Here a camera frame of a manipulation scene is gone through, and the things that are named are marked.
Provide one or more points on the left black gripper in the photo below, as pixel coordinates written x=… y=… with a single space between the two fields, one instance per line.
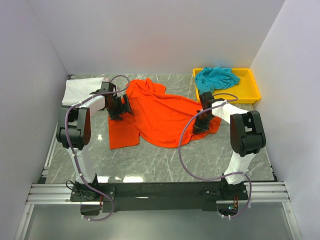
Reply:
x=114 y=115

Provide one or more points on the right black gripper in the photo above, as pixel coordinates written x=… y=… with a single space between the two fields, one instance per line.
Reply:
x=197 y=125

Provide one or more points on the orange t-shirt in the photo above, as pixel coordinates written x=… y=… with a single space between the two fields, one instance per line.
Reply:
x=159 y=118

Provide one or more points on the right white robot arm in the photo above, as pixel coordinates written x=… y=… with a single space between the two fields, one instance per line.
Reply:
x=247 y=135

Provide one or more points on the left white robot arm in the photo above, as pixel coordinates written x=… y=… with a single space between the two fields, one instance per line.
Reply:
x=74 y=133

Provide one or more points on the folded white t-shirt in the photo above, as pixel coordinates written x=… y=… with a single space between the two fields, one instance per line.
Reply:
x=77 y=90

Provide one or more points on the teal t-shirt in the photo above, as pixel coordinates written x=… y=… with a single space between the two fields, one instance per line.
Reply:
x=210 y=79

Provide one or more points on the yellow plastic tray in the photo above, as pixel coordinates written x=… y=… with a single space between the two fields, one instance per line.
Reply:
x=246 y=91

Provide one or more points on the black base beam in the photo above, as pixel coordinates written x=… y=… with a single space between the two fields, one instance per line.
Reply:
x=145 y=196

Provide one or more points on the aluminium frame rail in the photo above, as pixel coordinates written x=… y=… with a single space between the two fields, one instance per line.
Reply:
x=59 y=194

